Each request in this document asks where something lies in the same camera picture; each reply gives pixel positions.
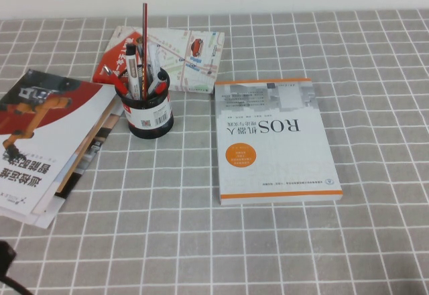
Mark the white orange ROS book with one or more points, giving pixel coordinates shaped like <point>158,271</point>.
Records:
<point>285,161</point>

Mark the red capped pen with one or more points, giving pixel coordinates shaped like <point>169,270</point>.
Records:
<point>161,88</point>

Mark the red pencil with pink eraser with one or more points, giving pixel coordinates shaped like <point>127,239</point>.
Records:
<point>144,40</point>

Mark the grey pen with black tip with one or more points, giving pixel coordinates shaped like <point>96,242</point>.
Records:
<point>155,84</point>

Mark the black mesh pen holder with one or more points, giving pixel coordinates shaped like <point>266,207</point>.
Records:
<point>151,117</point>

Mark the white barrel pen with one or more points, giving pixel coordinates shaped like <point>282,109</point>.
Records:
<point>154,62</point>

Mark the booklet with brown edge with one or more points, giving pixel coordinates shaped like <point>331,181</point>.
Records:
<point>100,130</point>

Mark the red white map cover book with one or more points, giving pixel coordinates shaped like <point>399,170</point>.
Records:
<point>181,45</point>

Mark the plain white paper booklet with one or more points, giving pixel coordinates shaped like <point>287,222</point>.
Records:
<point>43,219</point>

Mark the red pen with silver clip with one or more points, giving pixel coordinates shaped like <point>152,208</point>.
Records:
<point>120,84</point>

